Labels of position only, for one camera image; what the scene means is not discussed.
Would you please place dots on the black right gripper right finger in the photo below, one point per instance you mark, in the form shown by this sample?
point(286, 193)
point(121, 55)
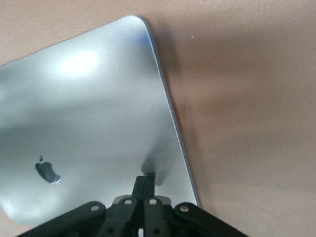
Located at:
point(160, 219)

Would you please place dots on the silver grey laptop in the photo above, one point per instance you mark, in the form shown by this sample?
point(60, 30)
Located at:
point(98, 111)

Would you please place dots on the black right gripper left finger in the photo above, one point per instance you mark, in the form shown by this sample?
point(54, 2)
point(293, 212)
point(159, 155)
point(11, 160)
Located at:
point(121, 219)

